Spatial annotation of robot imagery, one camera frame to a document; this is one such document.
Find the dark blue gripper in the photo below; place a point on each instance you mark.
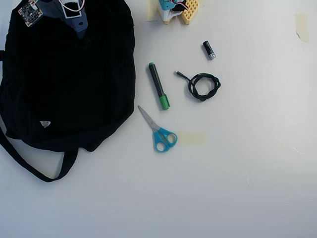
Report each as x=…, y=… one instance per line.
x=79, y=27

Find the black fabric bag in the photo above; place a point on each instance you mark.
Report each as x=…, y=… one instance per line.
x=62, y=74

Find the long beige tape strip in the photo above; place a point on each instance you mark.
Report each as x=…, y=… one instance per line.
x=151, y=10

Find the black marker with green cap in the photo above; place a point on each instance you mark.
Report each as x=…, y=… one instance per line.
x=157, y=81

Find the short beige tape strip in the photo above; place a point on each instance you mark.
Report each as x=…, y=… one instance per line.
x=192, y=138

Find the torn beige tape piece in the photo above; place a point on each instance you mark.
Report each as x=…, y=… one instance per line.
x=302, y=27

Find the black camera circuit board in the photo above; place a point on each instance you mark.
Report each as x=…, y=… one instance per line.
x=29, y=13

